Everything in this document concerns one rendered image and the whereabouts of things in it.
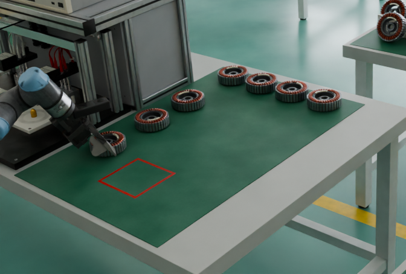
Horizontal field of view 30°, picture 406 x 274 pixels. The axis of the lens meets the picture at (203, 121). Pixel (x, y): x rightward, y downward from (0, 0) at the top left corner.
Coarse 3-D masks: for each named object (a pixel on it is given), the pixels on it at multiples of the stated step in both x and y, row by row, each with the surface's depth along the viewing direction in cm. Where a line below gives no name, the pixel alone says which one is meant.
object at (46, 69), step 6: (48, 66) 252; (48, 72) 247; (54, 72) 249; (66, 72) 252; (72, 72) 254; (54, 78) 249; (60, 78) 251; (66, 78) 255; (60, 84) 259; (66, 84) 258
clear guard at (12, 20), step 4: (0, 16) 258; (4, 16) 258; (8, 16) 258; (12, 16) 257; (0, 20) 255; (4, 20) 254; (8, 20) 254; (12, 20) 254; (16, 20) 253; (20, 20) 253; (24, 20) 253; (0, 24) 251; (4, 24) 250; (8, 24) 250; (12, 24) 250; (0, 28) 247
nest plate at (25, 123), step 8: (24, 112) 255; (40, 112) 253; (24, 120) 249; (32, 120) 249; (40, 120) 248; (48, 120) 247; (16, 128) 247; (24, 128) 244; (32, 128) 243; (40, 128) 245
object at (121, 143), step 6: (108, 132) 235; (114, 132) 235; (120, 132) 235; (96, 138) 232; (108, 138) 235; (114, 138) 234; (120, 138) 231; (90, 144) 229; (114, 144) 227; (120, 144) 228; (90, 150) 231; (108, 150) 227; (120, 150) 229; (102, 156) 228
